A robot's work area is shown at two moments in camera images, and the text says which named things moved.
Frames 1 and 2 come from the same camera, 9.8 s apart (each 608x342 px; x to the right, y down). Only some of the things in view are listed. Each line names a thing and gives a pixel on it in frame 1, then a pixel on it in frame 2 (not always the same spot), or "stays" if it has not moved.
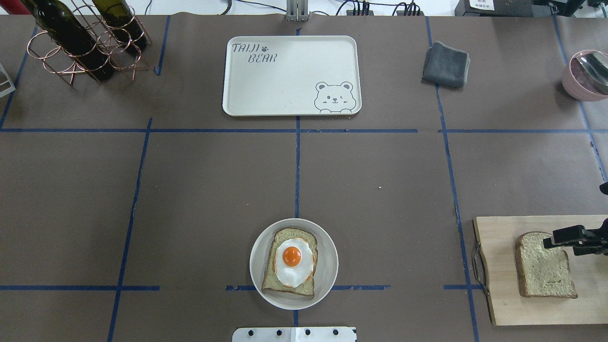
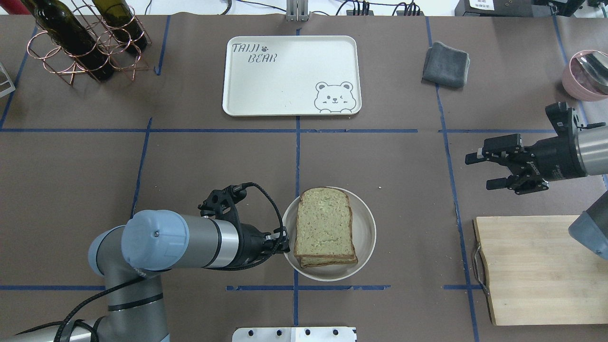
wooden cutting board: x=497 y=236 stays
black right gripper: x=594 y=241 → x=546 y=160
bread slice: x=291 y=262 → x=305 y=262
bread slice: x=542 y=272 → x=324 y=227
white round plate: x=327 y=269 → x=364 y=237
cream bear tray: x=284 y=75 stays
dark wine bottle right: x=119 y=16 stays
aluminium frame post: x=297 y=10 stays
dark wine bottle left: x=64 y=23 stays
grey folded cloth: x=445 y=66 stays
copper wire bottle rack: x=86 y=43 stays
